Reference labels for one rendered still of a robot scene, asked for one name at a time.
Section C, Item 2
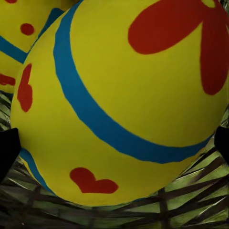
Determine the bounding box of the wicker basket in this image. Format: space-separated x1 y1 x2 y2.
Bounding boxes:
0 0 229 229

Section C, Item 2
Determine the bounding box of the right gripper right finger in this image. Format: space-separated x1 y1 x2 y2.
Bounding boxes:
214 127 229 165

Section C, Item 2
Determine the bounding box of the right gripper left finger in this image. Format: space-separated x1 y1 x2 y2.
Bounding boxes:
0 128 21 184

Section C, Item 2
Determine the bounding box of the easter egg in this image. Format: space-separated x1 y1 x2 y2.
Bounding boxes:
0 0 79 97
10 0 229 208

